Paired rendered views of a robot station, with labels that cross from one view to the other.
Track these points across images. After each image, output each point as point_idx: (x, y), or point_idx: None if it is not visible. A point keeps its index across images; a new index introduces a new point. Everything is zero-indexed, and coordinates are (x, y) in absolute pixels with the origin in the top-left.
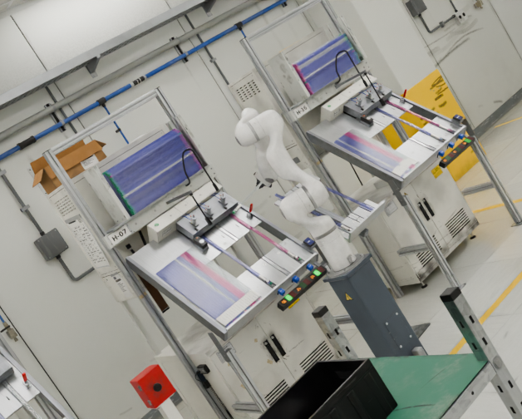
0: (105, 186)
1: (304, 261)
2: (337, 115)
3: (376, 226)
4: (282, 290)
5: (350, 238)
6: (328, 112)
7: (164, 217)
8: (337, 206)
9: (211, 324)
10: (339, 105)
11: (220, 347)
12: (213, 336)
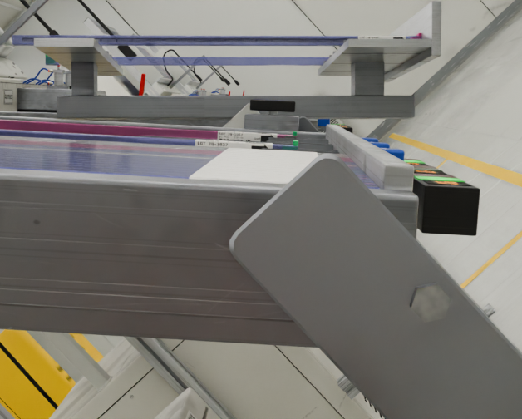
0: None
1: (329, 126)
2: (8, 110)
3: (244, 343)
4: (387, 148)
5: (440, 28)
6: None
7: None
8: (86, 355)
9: (193, 199)
10: (11, 81)
11: (475, 341)
12: (342, 214)
